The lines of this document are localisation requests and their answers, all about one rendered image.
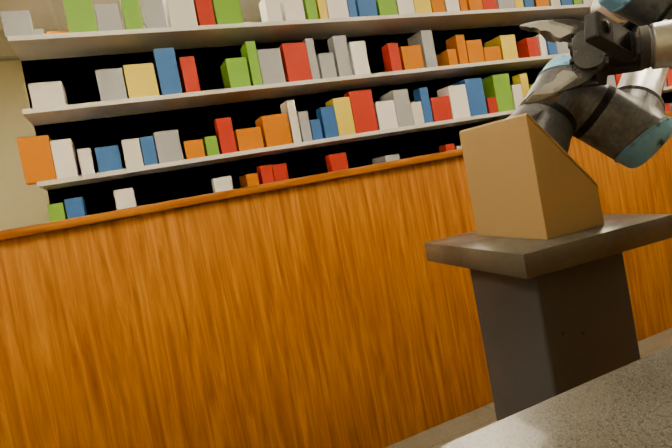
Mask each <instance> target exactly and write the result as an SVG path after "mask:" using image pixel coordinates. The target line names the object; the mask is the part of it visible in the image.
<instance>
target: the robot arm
mask: <svg viewBox="0 0 672 448"><path fill-rule="evenodd" d="M519 28H520V29H522V30H525V31H528V32H537V33H539V34H540V35H542V36H543V38H544V39H545V40H547V41H549V42H552V43H555V42H556V41H557V42H567V43H568V49H569V50H570V54H568V55H561V56H558V57H555V58H553V59H552V60H551V61H549V62H548V63H547V65H546V66H545V67H544V69H543V70H542V71H541V72H540V73H539V74H538V75H537V77H536V80H535V82H534V84H533V85H532V87H531V88H530V90H529V91H528V93H527V95H526V96H525V98H524V99H523V101H522V102H521V104H520V105H519V107H518V109H517V110H516V111H515V112H514V113H513V114H511V115H510V116H509V117H507V118H510V117H514V116H517V115H521V114H525V113H528V114H529V115H530V116H531V117H532V118H533V119H534V120H535V121H536V122H537V123H538V124H539V125H540V126H541V127H542V128H543V129H544V130H545V131H546V132H547V133H548V134H549V135H550V136H551V137H552V138H553V139H554V140H555V141H556V142H557V143H558V144H559V145H560V146H561V147H562V148H563V149H564V150H565V151H566V152H567V153H568V151H569V147H570V142H571V138H572V136H574V137H576V138H577V139H579V140H581V141H583V142H584V143H586V144H588V145H589V146H591V147H593V148H595V149H596V150H598V151H600V152H601V153H603V154H605V155H606V156H608V157H610V158H612V159H613V160H614V162H616V163H620V164H622V165H624V166H626V167H628V168H637V167H639V166H641V165H643V164H644V163H645V162H647V161H648V160H649V159H650V158H651V157H652V156H653V155H654V154H655V153H656V152H657V151H658V150H659V149H660V148H661V147H662V146H663V145H664V144H665V143H666V142H667V140H668V139H669V138H670V137H671V135H672V118H671V117H669V116H668V117H667V116H665V109H666V108H665V103H664V101H663V99H662V97H661V95H662V91H663V88H664V85H665V81H666V78H667V74H668V71H669V69H671V68H672V0H593V1H592V3H591V6H590V14H588V15H586V16H585V17H584V22H582V21H579V20H575V19H553V20H540V21H533V22H528V23H524V24H521V25H520V26H519ZM572 38H573V39H572ZM571 42H572V43H571ZM616 74H622V75H621V78H620V80H619V83H618V85H617V88H616V87H613V86H612V85H610V84H608V83H607V77H608V76H609V75H616Z"/></svg>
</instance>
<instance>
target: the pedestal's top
mask: <svg viewBox="0 0 672 448"><path fill-rule="evenodd" d="M602 216H603V222H604V224H603V225H600V226H596V227H592V228H589V229H585V230H581V231H578V232H574V233H570V234H566V235H563V236H559V237H555V238H552V239H548V240H544V239H527V238H510V237H493V236H478V235H477V230H475V231H471V232H466V233H462V234H458V235H454V236H450V237H446V238H442V239H437V240H433V241H429V242H425V243H424V246H425V252H426V257H427V261H431V262H436V263H441V264H447V265H452V266H458V267H463V268H469V269H474V270H480V271H485V272H490V273H496V274H501V275H507V276H512V277H518V278H523V279H531V278H534V277H538V276H541V275H545V274H548V273H551V272H555V271H558V270H562V269H565V268H569V267H572V266H576V265H579V264H583V263H586V262H590V261H593V260H597V259H600V258H604V257H607V256H611V255H614V254H618V253H621V252H624V251H628V250H631V249H635V248H638V247H642V246H645V245H649V244H652V243H656V242H659V241H663V240H666V239H670V238H672V214H602Z"/></svg>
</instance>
